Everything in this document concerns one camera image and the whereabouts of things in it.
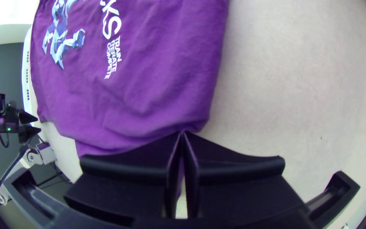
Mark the white laundry basket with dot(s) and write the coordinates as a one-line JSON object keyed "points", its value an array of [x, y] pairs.
{"points": [[25, 82]]}

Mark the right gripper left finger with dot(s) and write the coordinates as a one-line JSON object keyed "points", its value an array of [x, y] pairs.
{"points": [[129, 184]]}

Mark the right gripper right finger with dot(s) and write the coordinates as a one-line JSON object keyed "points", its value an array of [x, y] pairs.
{"points": [[234, 184]]}

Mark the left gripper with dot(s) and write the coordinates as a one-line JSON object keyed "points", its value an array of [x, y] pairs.
{"points": [[11, 122]]}

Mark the dark t-shirt with white print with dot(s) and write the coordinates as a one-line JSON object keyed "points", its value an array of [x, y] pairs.
{"points": [[132, 79]]}

